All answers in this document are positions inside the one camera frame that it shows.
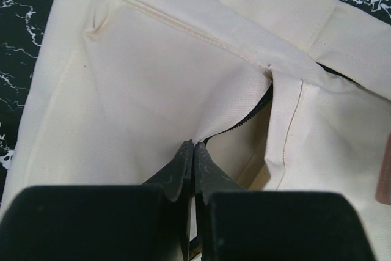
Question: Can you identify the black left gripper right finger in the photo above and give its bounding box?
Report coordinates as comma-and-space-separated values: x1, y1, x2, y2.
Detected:
194, 143, 375, 260

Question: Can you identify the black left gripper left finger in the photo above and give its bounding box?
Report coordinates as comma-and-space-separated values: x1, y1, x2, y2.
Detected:
1, 141, 194, 260

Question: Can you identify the cream canvas student bag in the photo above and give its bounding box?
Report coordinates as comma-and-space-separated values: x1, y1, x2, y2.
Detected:
1, 0, 390, 259

